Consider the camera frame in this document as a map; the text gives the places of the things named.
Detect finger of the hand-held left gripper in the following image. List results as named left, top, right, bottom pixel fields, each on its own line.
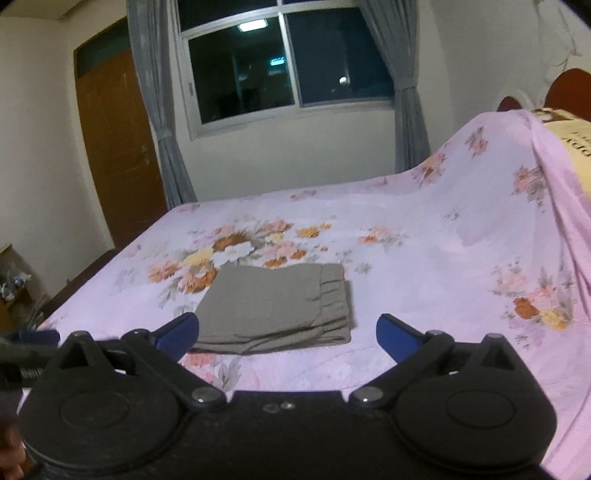
left=0, top=329, right=62, bottom=363

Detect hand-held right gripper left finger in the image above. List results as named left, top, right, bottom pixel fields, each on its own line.
left=43, top=312, right=228, bottom=411

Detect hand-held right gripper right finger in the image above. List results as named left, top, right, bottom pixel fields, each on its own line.
left=348, top=313, right=533, bottom=410

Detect grey-green pants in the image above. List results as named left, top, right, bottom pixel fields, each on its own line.
left=187, top=263, right=354, bottom=356

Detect wooden bedside cabinet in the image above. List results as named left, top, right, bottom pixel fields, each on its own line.
left=0, top=242, right=52, bottom=334

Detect pink floral bed sheet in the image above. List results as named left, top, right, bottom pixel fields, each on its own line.
left=34, top=108, right=591, bottom=480

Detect brown wooden door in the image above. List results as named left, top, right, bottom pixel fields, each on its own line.
left=73, top=17, right=170, bottom=251

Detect grey curtain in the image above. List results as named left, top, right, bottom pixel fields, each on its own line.
left=358, top=0, right=433, bottom=175
left=126, top=0, right=200, bottom=209

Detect yellow printed pillow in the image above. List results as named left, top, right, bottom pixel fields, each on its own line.
left=530, top=107, right=591, bottom=195

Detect aluminium sliding window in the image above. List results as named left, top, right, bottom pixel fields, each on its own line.
left=177, top=0, right=399, bottom=140

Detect brown wooden headboard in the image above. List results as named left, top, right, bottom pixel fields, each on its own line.
left=496, top=68, right=591, bottom=123

